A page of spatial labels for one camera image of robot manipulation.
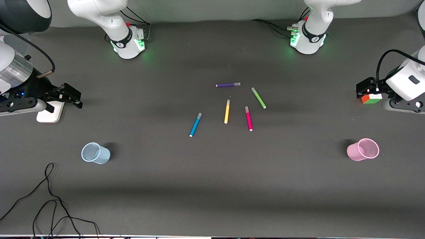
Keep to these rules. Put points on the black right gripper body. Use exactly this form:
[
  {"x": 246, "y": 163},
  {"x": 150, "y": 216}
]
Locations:
[{"x": 37, "y": 88}]

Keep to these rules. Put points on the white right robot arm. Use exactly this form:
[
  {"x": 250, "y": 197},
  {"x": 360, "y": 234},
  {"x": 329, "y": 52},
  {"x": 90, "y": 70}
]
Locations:
[{"x": 99, "y": 13}]

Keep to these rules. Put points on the green marker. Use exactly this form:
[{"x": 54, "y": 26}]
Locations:
[{"x": 258, "y": 97}]

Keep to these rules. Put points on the colourful puzzle cube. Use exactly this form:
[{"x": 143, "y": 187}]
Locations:
[{"x": 372, "y": 99}]

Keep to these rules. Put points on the yellow marker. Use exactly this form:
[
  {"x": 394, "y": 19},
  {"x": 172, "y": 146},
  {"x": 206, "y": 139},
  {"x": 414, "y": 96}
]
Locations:
[{"x": 227, "y": 113}]

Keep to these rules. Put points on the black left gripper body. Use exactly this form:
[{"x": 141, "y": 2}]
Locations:
[{"x": 382, "y": 86}]

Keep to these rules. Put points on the blue marker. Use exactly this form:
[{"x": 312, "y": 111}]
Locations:
[{"x": 195, "y": 125}]

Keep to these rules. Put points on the translucent pink plastic cup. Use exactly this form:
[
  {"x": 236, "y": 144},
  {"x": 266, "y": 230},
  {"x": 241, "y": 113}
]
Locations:
[{"x": 355, "y": 152}]

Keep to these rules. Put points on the translucent blue plastic cup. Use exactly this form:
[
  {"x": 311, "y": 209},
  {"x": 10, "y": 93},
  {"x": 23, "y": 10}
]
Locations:
[{"x": 99, "y": 157}]

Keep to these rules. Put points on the purple marker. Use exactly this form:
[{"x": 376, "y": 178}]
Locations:
[{"x": 227, "y": 85}]

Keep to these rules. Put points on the pink marker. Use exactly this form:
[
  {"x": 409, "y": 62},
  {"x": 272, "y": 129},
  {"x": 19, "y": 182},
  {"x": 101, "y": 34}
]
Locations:
[{"x": 248, "y": 120}]

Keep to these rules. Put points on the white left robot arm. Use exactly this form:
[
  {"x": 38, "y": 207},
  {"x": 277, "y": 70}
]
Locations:
[{"x": 315, "y": 20}]

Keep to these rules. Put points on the white flat pad device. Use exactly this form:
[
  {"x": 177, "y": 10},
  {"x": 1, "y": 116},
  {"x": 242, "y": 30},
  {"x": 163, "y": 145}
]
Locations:
[{"x": 49, "y": 116}]

